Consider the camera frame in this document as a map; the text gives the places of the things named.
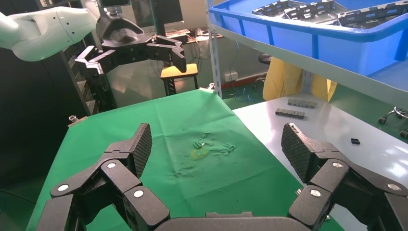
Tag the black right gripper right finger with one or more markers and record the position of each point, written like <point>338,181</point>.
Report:
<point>296,150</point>

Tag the yellow plastic bag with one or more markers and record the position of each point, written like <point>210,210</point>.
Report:
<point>283,79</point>

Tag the blue plastic bin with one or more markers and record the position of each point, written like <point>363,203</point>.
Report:
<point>287,41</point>

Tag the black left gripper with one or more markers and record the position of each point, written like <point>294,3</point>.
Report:
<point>121,35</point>

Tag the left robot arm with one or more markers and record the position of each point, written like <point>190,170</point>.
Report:
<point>47,32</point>

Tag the black equipment rack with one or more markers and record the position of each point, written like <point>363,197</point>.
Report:
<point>95,95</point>

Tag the black caster with metal loop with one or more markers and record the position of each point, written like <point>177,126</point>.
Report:
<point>382,120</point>

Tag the black round stool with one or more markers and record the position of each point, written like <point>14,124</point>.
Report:
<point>264,58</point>

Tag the small black caster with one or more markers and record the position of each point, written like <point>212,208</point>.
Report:
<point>404,134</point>

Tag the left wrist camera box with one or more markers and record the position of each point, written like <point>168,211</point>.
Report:
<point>114,2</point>

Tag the small black plastic part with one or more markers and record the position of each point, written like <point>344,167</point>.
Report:
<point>355,141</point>

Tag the white wall socket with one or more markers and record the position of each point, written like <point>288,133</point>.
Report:
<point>231,76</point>

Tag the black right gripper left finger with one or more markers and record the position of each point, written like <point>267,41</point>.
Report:
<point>140,150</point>

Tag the grey metal link strip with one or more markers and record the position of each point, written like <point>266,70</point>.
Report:
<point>302,103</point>
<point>290,113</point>

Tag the silver binder clip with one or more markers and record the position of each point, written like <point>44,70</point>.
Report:
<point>298,191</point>
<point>211,86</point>
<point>76,120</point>

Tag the silver sheet metal bracket part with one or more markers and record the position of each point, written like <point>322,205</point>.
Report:
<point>274,8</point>
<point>315,11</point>
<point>373,14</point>

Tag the green table cloth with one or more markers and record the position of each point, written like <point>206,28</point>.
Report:
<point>191,111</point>

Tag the yellow seat stool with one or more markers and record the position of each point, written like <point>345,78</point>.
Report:
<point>178,71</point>

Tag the slotted steel shelf post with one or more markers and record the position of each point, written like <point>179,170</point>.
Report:
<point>215,57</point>

